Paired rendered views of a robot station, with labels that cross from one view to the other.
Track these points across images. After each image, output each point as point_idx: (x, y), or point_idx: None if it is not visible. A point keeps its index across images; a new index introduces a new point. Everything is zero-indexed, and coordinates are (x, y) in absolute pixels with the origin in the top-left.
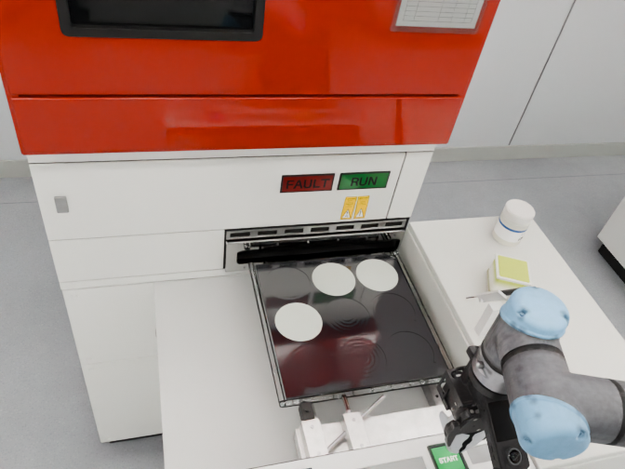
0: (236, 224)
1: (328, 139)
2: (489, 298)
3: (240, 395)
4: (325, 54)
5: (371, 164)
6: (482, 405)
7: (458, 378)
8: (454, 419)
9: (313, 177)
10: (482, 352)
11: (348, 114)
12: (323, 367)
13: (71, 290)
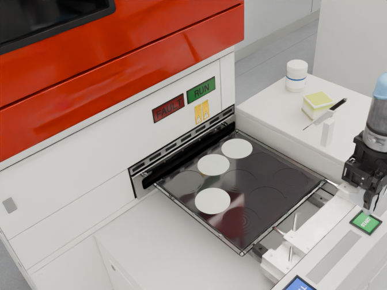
0: (133, 160)
1: (177, 67)
2: (322, 118)
3: (204, 268)
4: (158, 6)
5: (202, 76)
6: (383, 166)
7: (355, 162)
8: (365, 189)
9: (171, 101)
10: (372, 131)
11: (183, 44)
12: (248, 217)
13: (36, 272)
